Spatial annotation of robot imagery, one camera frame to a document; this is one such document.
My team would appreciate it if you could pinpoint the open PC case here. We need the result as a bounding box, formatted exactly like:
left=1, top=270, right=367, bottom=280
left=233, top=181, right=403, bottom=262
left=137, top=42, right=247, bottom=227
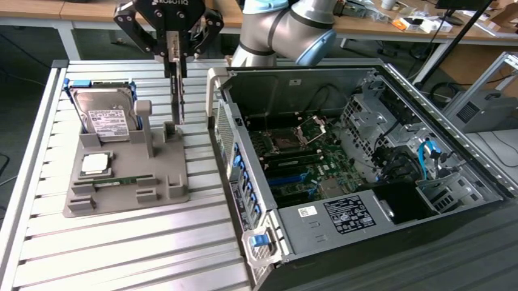
left=204, top=59, right=513, bottom=291

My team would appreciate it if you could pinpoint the black monitor with stand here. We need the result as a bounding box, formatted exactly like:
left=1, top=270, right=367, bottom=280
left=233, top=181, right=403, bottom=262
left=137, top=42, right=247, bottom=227
left=435, top=0, right=494, bottom=26

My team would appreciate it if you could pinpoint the cluttered wooden desk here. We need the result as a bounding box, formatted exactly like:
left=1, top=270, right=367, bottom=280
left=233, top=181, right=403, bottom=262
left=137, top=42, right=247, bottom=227
left=335, top=0, right=518, bottom=89

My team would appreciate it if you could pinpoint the brown cardboard piece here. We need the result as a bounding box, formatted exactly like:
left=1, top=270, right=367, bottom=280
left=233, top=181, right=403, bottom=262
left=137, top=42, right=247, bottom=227
left=487, top=2, right=518, bottom=37

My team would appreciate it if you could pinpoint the grey computer tower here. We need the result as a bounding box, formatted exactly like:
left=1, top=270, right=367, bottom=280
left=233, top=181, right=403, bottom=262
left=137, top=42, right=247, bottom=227
left=443, top=89, right=518, bottom=134

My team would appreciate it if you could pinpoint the green RAM stick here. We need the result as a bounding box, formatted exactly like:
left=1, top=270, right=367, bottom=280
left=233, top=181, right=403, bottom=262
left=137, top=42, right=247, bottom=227
left=92, top=177, right=139, bottom=186

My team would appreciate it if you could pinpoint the blue disk wire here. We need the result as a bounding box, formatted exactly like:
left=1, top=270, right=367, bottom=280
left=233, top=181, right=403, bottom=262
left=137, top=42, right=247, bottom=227
left=416, top=138, right=443, bottom=182

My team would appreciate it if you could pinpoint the aluminium profile frame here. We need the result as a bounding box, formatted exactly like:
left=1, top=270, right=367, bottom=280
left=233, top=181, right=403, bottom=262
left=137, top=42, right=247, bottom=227
left=460, top=50, right=518, bottom=101

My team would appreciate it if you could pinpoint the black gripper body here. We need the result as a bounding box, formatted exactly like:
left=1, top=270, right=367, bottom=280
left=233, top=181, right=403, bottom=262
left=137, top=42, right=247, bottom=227
left=132, top=0, right=207, bottom=32

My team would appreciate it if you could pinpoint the silver CPU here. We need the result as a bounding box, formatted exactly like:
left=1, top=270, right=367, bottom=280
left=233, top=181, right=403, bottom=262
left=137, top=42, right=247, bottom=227
left=79, top=152, right=113, bottom=177

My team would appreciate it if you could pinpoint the graphics card with metal bracket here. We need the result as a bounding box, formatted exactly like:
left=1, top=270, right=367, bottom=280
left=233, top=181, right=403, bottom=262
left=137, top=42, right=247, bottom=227
left=163, top=30, right=189, bottom=125

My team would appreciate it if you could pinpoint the metal socket cover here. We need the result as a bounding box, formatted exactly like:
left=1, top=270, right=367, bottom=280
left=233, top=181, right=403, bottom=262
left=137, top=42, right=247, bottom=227
left=296, top=116, right=328, bottom=142

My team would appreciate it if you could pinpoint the white flat box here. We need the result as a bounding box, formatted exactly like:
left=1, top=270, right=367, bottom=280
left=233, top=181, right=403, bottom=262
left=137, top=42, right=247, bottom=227
left=418, top=18, right=454, bottom=33

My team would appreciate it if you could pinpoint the grey chipset heat sink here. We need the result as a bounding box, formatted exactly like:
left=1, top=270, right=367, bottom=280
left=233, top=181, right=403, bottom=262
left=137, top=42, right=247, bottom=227
left=322, top=178, right=347, bottom=196

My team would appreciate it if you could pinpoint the wooden desk with grey legs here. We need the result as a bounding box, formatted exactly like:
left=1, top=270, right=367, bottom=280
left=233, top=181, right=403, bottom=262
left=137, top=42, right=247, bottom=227
left=0, top=0, right=243, bottom=60

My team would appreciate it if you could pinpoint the blue case latch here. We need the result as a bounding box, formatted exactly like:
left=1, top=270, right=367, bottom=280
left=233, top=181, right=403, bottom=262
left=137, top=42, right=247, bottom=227
left=248, top=233, right=270, bottom=250

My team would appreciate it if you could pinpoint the green motherboard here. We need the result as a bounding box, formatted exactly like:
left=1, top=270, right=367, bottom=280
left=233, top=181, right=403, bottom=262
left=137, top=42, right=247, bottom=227
left=246, top=114, right=367, bottom=210

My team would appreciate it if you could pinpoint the black slanted pole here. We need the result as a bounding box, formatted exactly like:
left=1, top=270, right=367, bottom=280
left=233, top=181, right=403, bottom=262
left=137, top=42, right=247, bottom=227
left=412, top=0, right=494, bottom=89

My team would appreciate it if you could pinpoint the metal drive cage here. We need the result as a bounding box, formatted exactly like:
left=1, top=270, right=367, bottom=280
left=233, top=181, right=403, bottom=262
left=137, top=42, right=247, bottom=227
left=339, top=74, right=418, bottom=146

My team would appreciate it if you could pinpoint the grey power supply unit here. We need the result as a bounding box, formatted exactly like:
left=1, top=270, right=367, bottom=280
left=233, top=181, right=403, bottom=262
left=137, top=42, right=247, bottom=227
left=276, top=189, right=396, bottom=256

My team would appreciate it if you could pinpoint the blue expansion slot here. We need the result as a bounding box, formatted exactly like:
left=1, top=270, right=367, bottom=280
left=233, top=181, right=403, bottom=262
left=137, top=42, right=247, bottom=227
left=266, top=173, right=312, bottom=187

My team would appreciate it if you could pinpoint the hard disk with blue carrier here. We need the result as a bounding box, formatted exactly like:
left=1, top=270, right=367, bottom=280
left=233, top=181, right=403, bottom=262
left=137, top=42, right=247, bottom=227
left=63, top=78, right=141, bottom=143

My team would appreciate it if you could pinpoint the metal disk bay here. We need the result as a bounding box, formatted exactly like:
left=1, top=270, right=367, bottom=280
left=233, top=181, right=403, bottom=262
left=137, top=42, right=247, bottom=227
left=415, top=171, right=505, bottom=215

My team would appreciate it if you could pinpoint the orange and white box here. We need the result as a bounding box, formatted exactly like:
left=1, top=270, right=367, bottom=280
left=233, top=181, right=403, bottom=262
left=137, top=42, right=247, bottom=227
left=392, top=16, right=424, bottom=31

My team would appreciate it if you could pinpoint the grey parts rack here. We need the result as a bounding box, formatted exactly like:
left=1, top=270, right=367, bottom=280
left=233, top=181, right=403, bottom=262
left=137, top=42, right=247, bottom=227
left=63, top=99, right=191, bottom=219

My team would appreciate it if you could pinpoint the black RAM slot bank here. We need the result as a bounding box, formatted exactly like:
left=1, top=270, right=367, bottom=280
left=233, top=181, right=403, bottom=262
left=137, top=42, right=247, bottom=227
left=262, top=153, right=323, bottom=171
left=243, top=113, right=308, bottom=130

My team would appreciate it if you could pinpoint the CPU socket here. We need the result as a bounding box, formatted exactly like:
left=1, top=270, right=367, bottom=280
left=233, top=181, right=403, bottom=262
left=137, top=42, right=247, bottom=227
left=268, top=129, right=308, bottom=152

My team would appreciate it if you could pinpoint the black looped wire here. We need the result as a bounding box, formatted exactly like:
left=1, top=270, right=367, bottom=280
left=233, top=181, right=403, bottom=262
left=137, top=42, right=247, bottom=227
left=307, top=84, right=344, bottom=121

